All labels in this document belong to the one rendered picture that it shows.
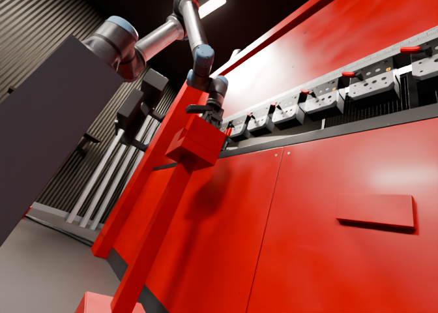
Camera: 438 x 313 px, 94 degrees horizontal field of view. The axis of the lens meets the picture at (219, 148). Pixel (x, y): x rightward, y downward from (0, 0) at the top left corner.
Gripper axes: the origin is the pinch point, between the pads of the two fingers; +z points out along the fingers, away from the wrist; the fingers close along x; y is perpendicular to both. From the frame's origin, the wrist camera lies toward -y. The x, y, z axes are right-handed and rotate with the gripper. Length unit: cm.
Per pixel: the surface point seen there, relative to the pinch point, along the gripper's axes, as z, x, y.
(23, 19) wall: -173, 280, -214
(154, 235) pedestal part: 38.1, 2.2, -2.4
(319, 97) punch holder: -39, -23, 43
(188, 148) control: 6.3, -4.9, -4.0
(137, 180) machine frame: 4, 136, 4
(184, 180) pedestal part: 16.6, 2.2, 1.5
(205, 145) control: 1.8, -4.9, 2.3
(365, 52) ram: -58, -42, 47
